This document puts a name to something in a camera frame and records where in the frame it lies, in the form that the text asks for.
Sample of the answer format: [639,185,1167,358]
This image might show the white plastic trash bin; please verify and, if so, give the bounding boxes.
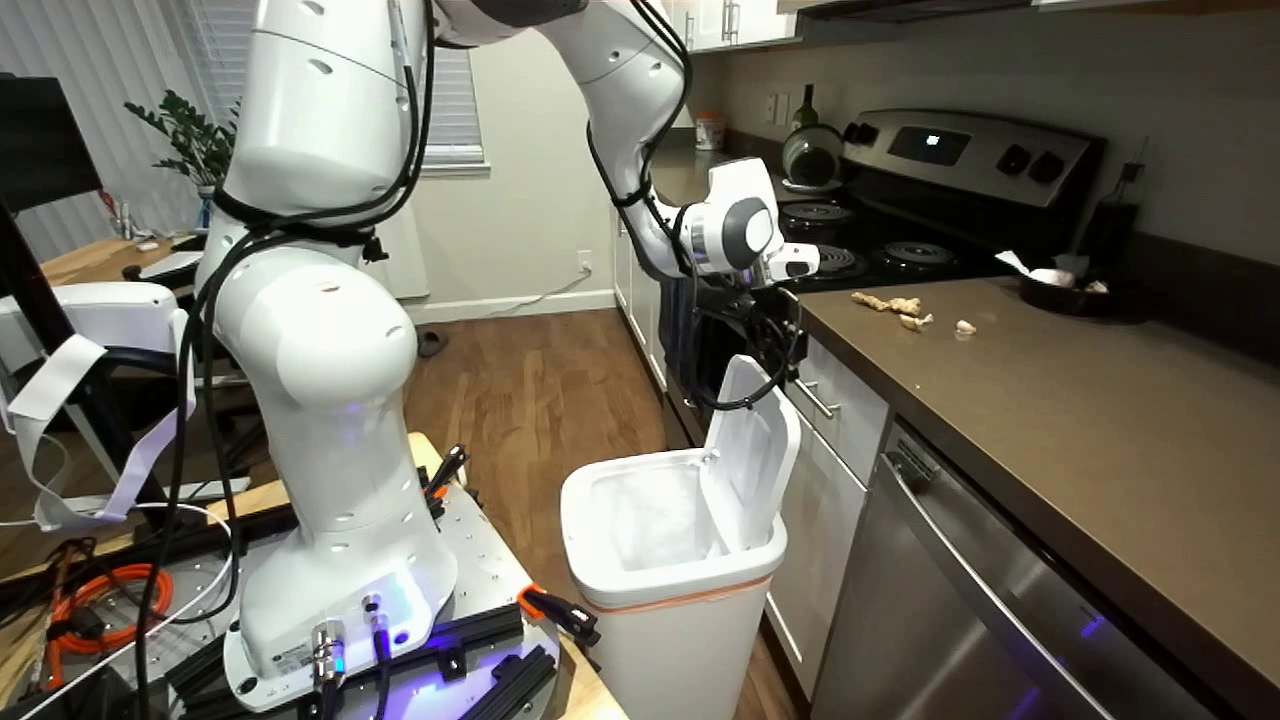
[558,442,795,720]

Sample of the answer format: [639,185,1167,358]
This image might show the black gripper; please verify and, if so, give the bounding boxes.
[693,272,812,398]

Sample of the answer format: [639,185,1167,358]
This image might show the orange black clamp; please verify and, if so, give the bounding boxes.
[515,578,606,653]
[422,442,476,519]

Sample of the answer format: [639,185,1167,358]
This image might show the robot mounting table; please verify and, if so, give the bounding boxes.
[0,426,632,720]

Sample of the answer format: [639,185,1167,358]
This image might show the grey drawer cabinet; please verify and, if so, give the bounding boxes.
[759,333,896,699]

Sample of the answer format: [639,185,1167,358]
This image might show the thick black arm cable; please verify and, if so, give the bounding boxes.
[127,0,448,720]

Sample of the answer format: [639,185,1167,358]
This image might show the white crumpled paper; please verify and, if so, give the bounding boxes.
[992,243,1113,295]

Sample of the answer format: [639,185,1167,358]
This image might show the white bin liner bag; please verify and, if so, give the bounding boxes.
[580,454,732,575]

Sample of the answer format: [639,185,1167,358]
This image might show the dishwasher bar handle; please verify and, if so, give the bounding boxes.
[878,442,1118,720]

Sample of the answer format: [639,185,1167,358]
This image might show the orange cable coil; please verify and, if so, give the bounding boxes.
[43,554,182,694]

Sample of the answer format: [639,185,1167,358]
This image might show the wooden side table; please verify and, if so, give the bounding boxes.
[35,231,210,291]

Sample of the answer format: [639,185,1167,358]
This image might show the green house plant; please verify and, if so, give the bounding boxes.
[122,86,248,200]

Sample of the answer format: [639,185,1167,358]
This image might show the black monitor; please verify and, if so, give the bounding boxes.
[0,67,107,221]

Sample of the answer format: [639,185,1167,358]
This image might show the white fabric strap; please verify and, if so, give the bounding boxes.
[0,326,194,541]

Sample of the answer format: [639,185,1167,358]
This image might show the dark kettle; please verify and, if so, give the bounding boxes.
[775,80,847,191]

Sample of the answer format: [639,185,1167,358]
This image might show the white bin lid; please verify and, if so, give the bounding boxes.
[700,353,810,554]

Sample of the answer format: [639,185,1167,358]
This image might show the white upper cabinet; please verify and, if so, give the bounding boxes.
[661,0,810,56]

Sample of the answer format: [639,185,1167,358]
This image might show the black stainless kitchen stove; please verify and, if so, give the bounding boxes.
[661,103,1113,448]

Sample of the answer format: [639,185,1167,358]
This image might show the metal drawer handle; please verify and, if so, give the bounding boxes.
[791,376,844,423]

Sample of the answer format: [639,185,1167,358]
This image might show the dark dish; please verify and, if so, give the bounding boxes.
[1015,257,1139,325]

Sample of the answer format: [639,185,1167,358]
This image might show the stainless steel dishwasher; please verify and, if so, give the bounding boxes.
[810,414,1222,720]

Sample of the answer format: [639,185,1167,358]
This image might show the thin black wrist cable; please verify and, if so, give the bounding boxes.
[708,348,791,414]

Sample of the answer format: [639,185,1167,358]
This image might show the pale food scraps pile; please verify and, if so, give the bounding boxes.
[847,288,940,335]

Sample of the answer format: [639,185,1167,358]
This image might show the window blinds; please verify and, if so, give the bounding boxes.
[422,45,494,174]

